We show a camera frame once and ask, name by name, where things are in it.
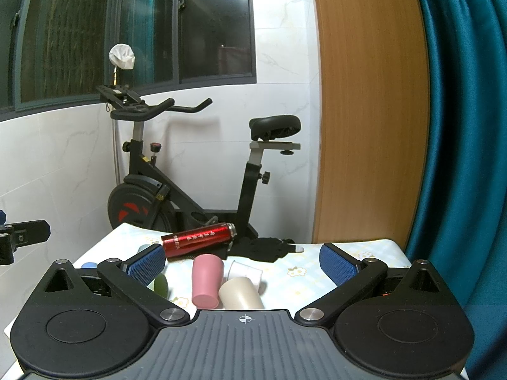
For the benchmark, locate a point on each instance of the beige plastic cup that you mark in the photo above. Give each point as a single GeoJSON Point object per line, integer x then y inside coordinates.
{"type": "Point", "coordinates": [240, 293]}

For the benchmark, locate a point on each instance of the light blue plastic cup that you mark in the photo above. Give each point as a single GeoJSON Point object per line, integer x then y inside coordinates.
{"type": "Point", "coordinates": [143, 247]}

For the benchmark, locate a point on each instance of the black exercise bike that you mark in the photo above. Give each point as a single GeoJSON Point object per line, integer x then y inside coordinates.
{"type": "Point", "coordinates": [206, 153]}

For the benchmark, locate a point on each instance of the white crumpled cloth bag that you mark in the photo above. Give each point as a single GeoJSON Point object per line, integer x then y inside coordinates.
{"type": "Point", "coordinates": [122, 56]}

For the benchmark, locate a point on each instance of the black cloth glove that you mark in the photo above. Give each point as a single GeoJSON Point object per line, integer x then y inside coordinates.
{"type": "Point", "coordinates": [267, 250]}

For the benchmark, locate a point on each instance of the teal curtain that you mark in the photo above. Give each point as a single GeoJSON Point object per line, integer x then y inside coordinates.
{"type": "Point", "coordinates": [460, 225]}

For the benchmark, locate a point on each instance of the red metal thermos bottle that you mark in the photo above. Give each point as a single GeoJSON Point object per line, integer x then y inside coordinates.
{"type": "Point", "coordinates": [185, 242]}

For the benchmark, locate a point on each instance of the pink plastic cup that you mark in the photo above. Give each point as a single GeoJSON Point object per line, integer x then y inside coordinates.
{"type": "Point", "coordinates": [207, 274]}

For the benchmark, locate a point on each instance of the floral white tablecloth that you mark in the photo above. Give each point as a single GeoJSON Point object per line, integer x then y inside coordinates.
{"type": "Point", "coordinates": [249, 344]}

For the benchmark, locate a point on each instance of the dark framed window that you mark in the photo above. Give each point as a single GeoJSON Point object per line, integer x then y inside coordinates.
{"type": "Point", "coordinates": [54, 53]}

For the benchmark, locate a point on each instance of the wooden wardrobe panel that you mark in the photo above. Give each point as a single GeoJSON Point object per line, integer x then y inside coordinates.
{"type": "Point", "coordinates": [375, 109]}

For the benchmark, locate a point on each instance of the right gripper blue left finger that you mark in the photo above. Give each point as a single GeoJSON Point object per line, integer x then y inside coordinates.
{"type": "Point", "coordinates": [129, 279]}

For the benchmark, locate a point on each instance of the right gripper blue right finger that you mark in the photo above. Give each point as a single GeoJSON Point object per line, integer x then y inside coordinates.
{"type": "Point", "coordinates": [354, 279]}

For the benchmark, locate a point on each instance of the green plastic cup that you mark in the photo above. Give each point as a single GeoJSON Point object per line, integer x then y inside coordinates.
{"type": "Point", "coordinates": [160, 286]}

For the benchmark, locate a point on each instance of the white plastic cup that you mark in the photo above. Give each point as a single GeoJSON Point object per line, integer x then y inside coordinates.
{"type": "Point", "coordinates": [238, 269]}

